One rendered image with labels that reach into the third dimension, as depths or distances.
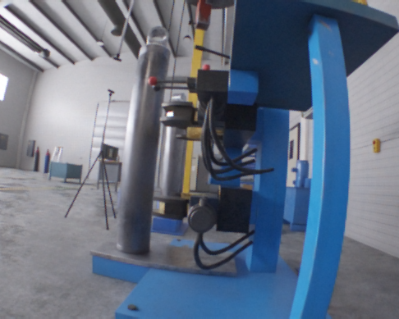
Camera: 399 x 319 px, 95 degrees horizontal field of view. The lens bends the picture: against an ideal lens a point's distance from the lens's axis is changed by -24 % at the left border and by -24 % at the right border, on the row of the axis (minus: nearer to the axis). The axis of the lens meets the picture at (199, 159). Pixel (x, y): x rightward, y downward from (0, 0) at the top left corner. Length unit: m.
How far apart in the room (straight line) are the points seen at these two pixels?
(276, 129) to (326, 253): 1.02
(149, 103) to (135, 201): 0.58
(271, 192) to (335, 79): 0.95
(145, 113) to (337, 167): 1.17
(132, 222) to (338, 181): 1.18
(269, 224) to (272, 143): 0.46
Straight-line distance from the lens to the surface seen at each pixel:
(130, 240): 1.45
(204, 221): 0.90
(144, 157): 1.40
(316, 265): 0.48
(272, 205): 1.36
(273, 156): 1.37
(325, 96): 0.48
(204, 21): 1.98
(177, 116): 1.15
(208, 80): 0.84
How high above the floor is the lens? 0.63
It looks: 5 degrees up
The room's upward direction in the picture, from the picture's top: 5 degrees clockwise
